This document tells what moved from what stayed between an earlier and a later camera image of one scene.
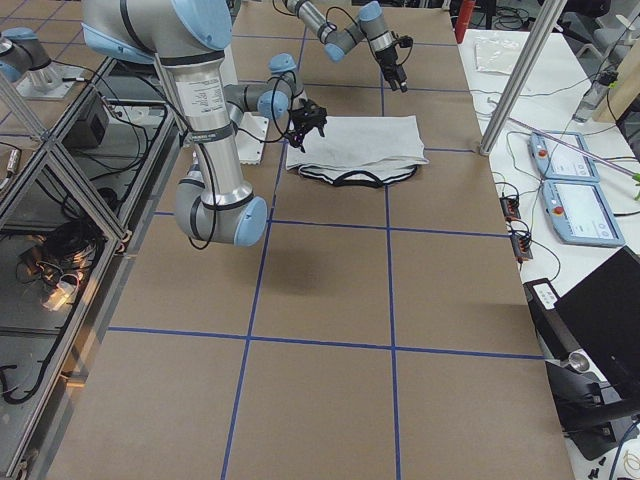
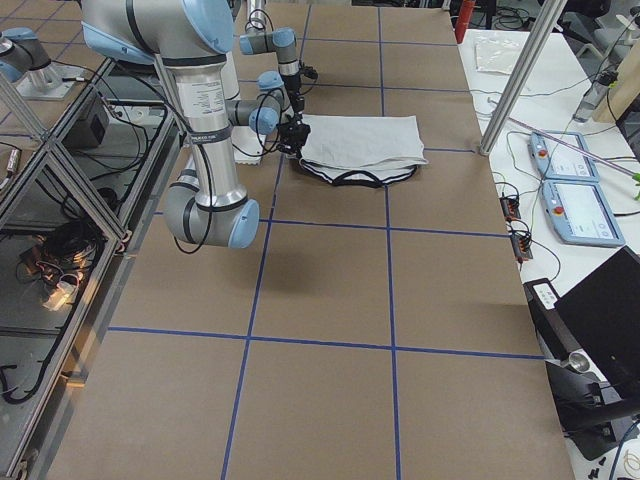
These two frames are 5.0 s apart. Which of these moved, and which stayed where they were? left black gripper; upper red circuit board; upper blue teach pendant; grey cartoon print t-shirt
Moved: left black gripper
Stayed: upper blue teach pendant; grey cartoon print t-shirt; upper red circuit board
